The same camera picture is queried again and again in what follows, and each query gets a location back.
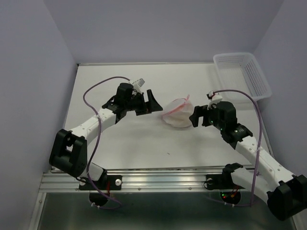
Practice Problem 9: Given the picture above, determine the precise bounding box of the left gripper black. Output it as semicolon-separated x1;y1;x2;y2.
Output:
125;90;163;116

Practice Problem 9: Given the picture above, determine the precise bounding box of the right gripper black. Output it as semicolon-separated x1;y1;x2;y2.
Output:
187;101;224;131

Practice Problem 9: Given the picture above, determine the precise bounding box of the pink zipper pull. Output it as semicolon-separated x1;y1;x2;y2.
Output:
184;94;190;106

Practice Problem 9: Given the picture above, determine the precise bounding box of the white mesh laundry bag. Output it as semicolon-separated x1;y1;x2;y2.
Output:
161;97;194;128

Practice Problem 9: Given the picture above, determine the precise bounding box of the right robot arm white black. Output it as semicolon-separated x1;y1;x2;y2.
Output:
189;102;307;221

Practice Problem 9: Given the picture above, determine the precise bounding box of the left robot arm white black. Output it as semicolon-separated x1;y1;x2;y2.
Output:
49;79;163;189

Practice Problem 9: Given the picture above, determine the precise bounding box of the white plastic basket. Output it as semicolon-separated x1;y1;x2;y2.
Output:
213;52;272;101

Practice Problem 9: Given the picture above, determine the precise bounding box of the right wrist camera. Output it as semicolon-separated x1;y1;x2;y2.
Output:
207;91;223;109

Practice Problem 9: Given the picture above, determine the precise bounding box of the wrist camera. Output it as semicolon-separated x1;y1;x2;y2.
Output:
129;78;145;93
207;91;223;109

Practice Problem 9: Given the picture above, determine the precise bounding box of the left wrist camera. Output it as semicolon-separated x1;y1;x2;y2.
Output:
129;78;145;93

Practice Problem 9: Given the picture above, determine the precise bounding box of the aluminium rail frame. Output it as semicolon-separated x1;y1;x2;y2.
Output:
30;63;295;230

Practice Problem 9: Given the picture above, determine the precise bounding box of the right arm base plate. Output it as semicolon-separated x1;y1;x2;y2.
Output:
202;163;246;191

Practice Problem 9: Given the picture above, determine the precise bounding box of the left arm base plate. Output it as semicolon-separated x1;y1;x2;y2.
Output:
78;174;122;191

